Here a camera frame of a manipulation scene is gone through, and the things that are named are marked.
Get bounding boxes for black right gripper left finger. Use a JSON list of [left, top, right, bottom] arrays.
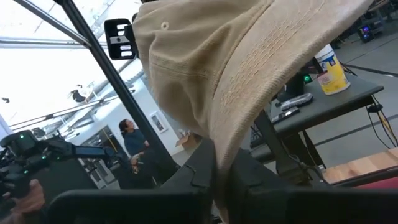
[[46, 138, 218, 224]]

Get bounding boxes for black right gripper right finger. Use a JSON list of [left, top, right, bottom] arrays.
[[228, 148, 398, 224]]

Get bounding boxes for beige baseball cap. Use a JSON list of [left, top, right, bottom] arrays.
[[132, 0, 374, 224]]

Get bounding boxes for person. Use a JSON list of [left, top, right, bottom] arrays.
[[118, 118, 156, 187]]

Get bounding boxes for pink plastic bin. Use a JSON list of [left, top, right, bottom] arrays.
[[353, 175, 398, 191]]

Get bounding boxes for cardboard box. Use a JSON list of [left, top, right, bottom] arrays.
[[175, 132, 203, 151]]

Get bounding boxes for black keyboard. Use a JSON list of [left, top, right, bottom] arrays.
[[249, 124, 268, 149]]

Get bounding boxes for black smartphone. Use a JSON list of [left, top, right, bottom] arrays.
[[271, 106, 301, 124]]

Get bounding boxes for black office desk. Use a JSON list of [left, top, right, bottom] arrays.
[[248, 73, 385, 166]]

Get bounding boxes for grey handheld device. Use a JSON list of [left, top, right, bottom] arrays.
[[280, 92, 314, 112]]

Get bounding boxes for person's hand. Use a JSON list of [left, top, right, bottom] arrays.
[[0, 179, 46, 224]]

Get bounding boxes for black device green light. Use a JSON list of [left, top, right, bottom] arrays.
[[275, 72, 315, 102]]

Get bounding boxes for yellow white wipes canister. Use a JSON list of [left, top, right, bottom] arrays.
[[313, 43, 351, 96]]

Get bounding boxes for computer tower coloured lights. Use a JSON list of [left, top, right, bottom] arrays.
[[356, 24, 376, 44]]

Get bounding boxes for framed wall picture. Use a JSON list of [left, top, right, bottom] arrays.
[[149, 111, 169, 134]]

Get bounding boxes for yellow cable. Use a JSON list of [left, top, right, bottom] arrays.
[[376, 110, 398, 147]]

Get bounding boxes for black aluminium table frame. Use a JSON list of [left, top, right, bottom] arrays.
[[12, 0, 398, 191]]

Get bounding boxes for black power cable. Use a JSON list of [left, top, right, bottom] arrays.
[[365, 102, 392, 150]]

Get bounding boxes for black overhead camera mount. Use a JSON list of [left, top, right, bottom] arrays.
[[103, 17, 139, 61]]

